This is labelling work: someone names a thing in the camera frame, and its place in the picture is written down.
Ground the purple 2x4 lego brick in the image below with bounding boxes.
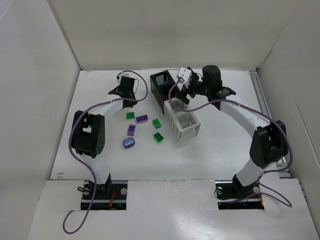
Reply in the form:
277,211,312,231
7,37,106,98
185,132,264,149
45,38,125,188
135,114,149,124

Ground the purple curved lego brick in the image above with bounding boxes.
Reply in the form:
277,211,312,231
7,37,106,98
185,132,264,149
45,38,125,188
127,124,136,137

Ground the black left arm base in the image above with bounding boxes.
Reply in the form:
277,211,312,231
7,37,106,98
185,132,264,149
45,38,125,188
77,176,128,211

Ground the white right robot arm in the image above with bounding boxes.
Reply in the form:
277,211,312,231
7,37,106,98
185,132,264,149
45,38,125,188
177,65,289,194

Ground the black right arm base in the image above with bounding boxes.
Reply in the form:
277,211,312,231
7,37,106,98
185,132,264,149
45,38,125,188
214,180,265,210

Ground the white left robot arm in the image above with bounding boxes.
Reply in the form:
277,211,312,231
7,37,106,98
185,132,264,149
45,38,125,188
68,73,139,194

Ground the black slotted container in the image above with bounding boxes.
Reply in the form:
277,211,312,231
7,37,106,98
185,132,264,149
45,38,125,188
150,70,175,114

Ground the green sloped lego brick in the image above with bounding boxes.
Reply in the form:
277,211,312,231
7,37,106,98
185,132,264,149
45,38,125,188
126,112,135,120

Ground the white slotted container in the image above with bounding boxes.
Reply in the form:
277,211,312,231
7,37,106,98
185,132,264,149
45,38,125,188
163,98,201,142

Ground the green 2x2 lego brick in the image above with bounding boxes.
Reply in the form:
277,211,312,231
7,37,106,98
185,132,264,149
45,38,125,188
152,118,162,129

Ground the purple flower lego brick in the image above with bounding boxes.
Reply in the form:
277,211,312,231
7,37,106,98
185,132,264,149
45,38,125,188
122,137,136,149

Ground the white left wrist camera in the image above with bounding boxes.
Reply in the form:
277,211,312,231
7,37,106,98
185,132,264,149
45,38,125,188
117,72,130,79

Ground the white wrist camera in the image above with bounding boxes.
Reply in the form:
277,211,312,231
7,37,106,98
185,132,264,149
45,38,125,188
117,72,130,79
176,67,192,85

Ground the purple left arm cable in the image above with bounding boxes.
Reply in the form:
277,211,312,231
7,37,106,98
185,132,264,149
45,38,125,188
62,70,149,235

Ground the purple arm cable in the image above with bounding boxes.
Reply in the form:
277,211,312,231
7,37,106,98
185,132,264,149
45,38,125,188
62,70,149,235
167,77,293,207

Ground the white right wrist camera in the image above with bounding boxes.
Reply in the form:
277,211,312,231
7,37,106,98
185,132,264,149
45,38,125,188
176,67,192,85

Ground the aluminium rail right side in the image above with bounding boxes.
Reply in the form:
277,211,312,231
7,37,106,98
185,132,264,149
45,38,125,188
249,67,293,179

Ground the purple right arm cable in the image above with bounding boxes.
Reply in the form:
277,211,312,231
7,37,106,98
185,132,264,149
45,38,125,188
167,77,293,207

